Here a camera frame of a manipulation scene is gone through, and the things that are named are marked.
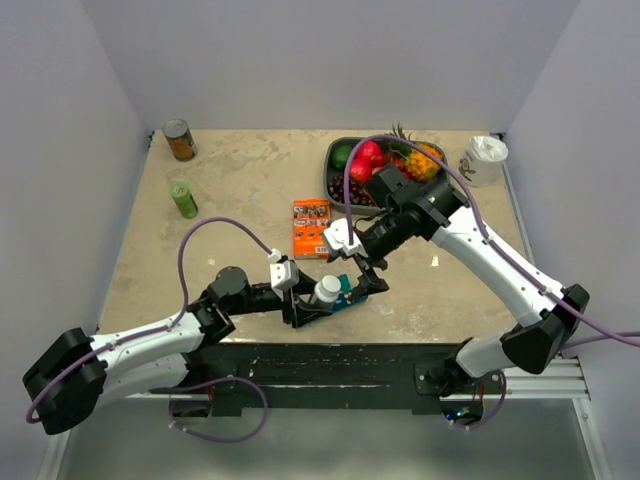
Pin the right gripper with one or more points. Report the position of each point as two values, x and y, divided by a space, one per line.
369 282

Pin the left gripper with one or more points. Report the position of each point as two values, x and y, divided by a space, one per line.
300 314

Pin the white pill bottle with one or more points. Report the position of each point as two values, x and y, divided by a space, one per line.
319 300

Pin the teal weekly pill organizer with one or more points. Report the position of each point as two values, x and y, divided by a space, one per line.
343 301

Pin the white bottle cap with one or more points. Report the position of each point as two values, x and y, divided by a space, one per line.
330 285

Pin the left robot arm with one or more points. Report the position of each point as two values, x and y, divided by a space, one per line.
66 383

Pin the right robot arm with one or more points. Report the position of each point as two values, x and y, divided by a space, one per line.
545 312

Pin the grey fruit tray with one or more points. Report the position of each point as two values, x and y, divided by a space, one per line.
329 172

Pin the orange razor box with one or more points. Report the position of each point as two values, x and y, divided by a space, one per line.
310 219

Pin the dark grape bunch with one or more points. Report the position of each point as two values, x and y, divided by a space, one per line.
355 192

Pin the red apple bottom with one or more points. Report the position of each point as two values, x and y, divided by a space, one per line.
360 170

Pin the red apple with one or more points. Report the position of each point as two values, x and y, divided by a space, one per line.
360 170
372 153

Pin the red cherries pile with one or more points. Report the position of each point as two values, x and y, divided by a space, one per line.
399 163

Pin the green lime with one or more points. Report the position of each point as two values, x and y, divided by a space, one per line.
339 156

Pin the red apple top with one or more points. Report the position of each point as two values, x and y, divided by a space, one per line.
372 153

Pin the toy pineapple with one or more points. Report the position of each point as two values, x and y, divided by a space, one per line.
421 167

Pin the green bottle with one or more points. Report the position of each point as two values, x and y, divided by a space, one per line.
183 198

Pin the tin can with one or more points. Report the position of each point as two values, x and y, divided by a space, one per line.
180 140

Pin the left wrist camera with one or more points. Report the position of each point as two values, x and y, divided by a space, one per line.
284 273

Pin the black base frame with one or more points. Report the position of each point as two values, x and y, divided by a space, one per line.
341 376

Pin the aluminium rail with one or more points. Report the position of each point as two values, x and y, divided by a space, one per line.
562 379

